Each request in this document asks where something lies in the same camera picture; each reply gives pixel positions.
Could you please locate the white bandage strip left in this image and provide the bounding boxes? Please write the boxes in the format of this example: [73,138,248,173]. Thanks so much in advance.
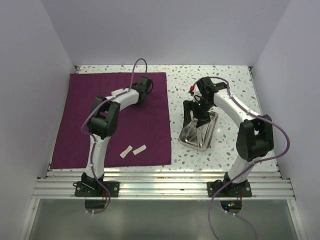
[119,145,133,159]

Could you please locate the steel instrument tray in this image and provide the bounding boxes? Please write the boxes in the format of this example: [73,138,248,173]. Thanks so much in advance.
[178,110,218,151]

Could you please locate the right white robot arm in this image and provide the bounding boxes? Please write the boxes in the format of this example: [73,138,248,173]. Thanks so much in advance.
[179,77,274,197]

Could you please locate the steel forceps with rings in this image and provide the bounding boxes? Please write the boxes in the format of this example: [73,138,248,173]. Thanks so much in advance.
[185,122,198,145]

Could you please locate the purple cable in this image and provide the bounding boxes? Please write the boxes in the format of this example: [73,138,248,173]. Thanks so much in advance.
[81,57,148,216]
[204,76,291,240]

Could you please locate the steel scalpel handle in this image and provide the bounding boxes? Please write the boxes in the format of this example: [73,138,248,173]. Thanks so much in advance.
[185,141,203,149]

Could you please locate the steel scissors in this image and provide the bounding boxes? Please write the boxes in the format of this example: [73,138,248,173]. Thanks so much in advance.
[196,126,203,148]

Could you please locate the purple cloth mat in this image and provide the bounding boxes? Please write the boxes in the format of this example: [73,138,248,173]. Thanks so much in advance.
[50,72,172,169]

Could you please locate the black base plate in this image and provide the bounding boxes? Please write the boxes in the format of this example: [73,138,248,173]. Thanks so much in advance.
[72,178,120,198]
[207,179,253,198]

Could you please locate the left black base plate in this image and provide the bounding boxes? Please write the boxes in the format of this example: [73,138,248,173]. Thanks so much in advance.
[72,178,120,198]

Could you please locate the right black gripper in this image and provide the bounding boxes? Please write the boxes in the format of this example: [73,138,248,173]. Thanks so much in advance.
[183,98,215,129]

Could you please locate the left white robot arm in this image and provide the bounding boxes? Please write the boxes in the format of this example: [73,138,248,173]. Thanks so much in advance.
[80,76,154,197]

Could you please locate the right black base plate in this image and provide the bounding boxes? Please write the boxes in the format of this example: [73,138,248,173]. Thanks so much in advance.
[207,179,253,198]

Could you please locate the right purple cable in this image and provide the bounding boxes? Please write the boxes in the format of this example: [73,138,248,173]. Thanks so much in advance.
[204,76,291,240]

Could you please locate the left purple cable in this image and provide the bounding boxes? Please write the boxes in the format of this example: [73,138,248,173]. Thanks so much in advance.
[81,57,148,216]

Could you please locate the white bandage strip right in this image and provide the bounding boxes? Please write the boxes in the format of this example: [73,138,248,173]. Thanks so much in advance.
[133,144,147,155]

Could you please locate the white bandage strip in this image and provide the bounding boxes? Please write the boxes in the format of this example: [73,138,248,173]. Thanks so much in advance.
[133,144,147,155]
[119,145,133,159]

